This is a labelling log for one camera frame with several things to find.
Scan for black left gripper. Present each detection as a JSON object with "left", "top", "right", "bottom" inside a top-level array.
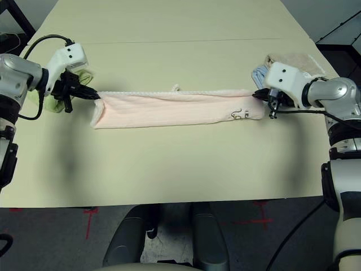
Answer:
[{"left": 52, "top": 72, "right": 102, "bottom": 113}]

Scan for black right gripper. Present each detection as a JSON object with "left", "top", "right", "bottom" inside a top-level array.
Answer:
[{"left": 252, "top": 87, "right": 294, "bottom": 119}]

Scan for pink terry towel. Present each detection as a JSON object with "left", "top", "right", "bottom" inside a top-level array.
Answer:
[{"left": 90, "top": 84, "right": 266, "bottom": 130}]

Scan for light blue folded towel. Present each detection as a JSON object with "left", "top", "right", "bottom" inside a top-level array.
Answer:
[{"left": 250, "top": 64, "right": 273, "bottom": 90}]

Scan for green folded towel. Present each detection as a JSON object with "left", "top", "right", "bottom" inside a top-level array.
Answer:
[{"left": 27, "top": 69, "right": 94, "bottom": 113}]

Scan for beige folded towel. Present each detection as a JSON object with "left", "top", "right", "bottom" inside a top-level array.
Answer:
[{"left": 265, "top": 53, "right": 325, "bottom": 80}]

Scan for beige side table black legs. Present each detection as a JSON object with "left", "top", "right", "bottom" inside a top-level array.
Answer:
[{"left": 0, "top": 0, "right": 36, "bottom": 33}]

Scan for dark grey robot left leg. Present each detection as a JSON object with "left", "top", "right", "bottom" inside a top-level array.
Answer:
[{"left": 103, "top": 217, "right": 146, "bottom": 268}]

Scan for dark grey robot leg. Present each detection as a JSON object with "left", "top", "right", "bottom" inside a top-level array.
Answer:
[
  {"left": 194, "top": 213, "right": 229, "bottom": 271},
  {"left": 103, "top": 217, "right": 146, "bottom": 268}
]

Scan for dark grey robot right leg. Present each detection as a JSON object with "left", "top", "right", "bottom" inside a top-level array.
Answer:
[{"left": 194, "top": 213, "right": 229, "bottom": 271}]

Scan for beige robot torso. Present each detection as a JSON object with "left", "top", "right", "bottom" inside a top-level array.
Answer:
[{"left": 95, "top": 262, "right": 195, "bottom": 271}]

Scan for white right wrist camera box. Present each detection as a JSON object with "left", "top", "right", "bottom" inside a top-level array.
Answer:
[{"left": 265, "top": 62, "right": 314, "bottom": 110}]

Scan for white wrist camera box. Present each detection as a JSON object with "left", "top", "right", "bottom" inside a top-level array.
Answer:
[
  {"left": 265, "top": 62, "right": 314, "bottom": 110},
  {"left": 45, "top": 42, "right": 90, "bottom": 97}
]

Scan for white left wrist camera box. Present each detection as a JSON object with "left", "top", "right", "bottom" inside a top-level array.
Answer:
[{"left": 45, "top": 42, "right": 90, "bottom": 97}]

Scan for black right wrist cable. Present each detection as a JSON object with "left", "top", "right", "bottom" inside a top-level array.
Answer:
[{"left": 267, "top": 108, "right": 361, "bottom": 271}]

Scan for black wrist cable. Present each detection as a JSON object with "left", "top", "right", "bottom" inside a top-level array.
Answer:
[
  {"left": 267, "top": 108, "right": 361, "bottom": 271},
  {"left": 18, "top": 34, "right": 76, "bottom": 121}
]

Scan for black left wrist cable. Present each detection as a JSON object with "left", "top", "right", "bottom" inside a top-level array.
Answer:
[{"left": 18, "top": 34, "right": 76, "bottom": 121}]

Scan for power adapter with white cable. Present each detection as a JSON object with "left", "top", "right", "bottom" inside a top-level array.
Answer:
[{"left": 0, "top": 31, "right": 21, "bottom": 56}]

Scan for black metal frame stand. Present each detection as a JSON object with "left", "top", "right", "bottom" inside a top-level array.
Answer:
[{"left": 315, "top": 12, "right": 361, "bottom": 77}]

